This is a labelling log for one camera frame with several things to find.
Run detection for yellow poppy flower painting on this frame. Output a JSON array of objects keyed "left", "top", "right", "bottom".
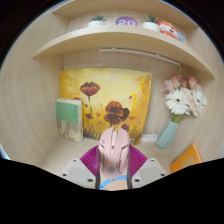
[{"left": 59, "top": 67, "right": 153, "bottom": 146}]

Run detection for pink computer mouse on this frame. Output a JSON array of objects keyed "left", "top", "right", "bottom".
[{"left": 97, "top": 125, "right": 130, "bottom": 176}]

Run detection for white light bar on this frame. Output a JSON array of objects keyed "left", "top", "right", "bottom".
[{"left": 98, "top": 48, "right": 183, "bottom": 78}]

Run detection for pale teal faceted vase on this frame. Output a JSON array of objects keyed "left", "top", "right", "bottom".
[{"left": 155, "top": 119, "right": 180, "bottom": 150}]

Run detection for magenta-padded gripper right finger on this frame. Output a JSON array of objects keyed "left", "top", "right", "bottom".
[{"left": 124, "top": 145, "right": 168, "bottom": 190}]

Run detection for round purple sign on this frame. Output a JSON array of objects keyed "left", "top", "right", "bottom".
[{"left": 115, "top": 16, "right": 139, "bottom": 28}]

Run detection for orange book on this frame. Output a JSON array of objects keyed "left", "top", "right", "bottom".
[{"left": 169, "top": 142, "right": 204, "bottom": 174}]

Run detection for curved wooden shelf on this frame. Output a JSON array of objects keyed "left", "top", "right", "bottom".
[
  {"left": 32, "top": 25, "right": 216, "bottom": 80},
  {"left": 50, "top": 0, "right": 199, "bottom": 29}
]

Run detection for orange and white toy figure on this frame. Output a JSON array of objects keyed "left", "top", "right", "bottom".
[{"left": 157, "top": 19, "right": 185, "bottom": 43}]

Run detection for pink and white flower bouquet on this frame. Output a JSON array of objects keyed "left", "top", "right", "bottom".
[{"left": 162, "top": 75, "right": 208, "bottom": 124}]

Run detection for green covered book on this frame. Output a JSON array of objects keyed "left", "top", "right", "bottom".
[{"left": 54, "top": 98, "right": 84, "bottom": 144}]

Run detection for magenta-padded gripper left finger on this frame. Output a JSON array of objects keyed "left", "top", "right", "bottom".
[{"left": 60, "top": 145, "right": 103, "bottom": 190}]

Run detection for small potted plant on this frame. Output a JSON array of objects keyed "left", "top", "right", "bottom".
[
  {"left": 142, "top": 13, "right": 162, "bottom": 33},
  {"left": 87, "top": 14, "right": 108, "bottom": 28}
]

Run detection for white power strip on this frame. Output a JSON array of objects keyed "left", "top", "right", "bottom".
[{"left": 139, "top": 129, "right": 158, "bottom": 144}]

